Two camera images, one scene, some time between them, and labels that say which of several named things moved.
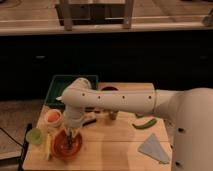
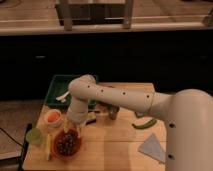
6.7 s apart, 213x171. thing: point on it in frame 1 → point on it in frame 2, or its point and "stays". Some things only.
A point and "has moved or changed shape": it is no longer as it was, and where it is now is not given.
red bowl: [66, 147] stays
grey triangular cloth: [152, 148] stays
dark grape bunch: [69, 142] has moved or changed shape
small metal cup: [113, 115] stays
